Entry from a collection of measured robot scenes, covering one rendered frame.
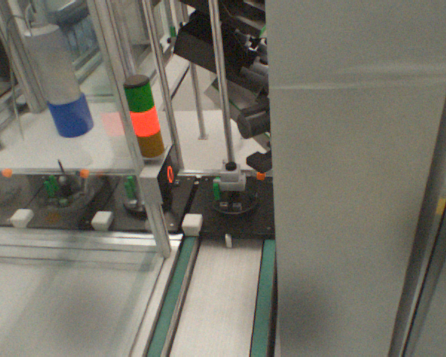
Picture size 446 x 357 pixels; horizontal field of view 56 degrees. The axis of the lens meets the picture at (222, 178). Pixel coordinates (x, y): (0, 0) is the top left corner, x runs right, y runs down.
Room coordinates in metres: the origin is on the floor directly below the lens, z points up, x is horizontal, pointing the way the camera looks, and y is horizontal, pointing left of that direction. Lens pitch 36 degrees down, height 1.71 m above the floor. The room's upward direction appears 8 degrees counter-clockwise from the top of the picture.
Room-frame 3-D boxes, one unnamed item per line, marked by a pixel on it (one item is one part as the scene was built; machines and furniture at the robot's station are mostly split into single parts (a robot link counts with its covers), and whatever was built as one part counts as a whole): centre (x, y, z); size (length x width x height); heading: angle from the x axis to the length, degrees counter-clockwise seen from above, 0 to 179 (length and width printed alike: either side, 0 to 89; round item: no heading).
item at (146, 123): (0.74, 0.13, 1.33); 0.05 x 0.05 x 0.05
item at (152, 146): (0.74, 0.13, 1.28); 0.05 x 0.05 x 0.05
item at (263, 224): (0.89, -0.03, 0.96); 0.24 x 0.24 x 0.02; 76
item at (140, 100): (0.74, 0.13, 1.38); 0.05 x 0.05 x 0.05
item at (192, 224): (0.82, 0.09, 0.97); 0.05 x 0.05 x 0.04; 76
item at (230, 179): (0.90, -0.02, 1.06); 0.08 x 0.04 x 0.07; 76
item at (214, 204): (0.89, -0.03, 0.98); 0.14 x 0.14 x 0.02
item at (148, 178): (0.74, 0.13, 1.29); 0.12 x 0.05 x 0.25; 166
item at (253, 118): (0.83, -0.11, 1.27); 0.12 x 0.08 x 0.11; 112
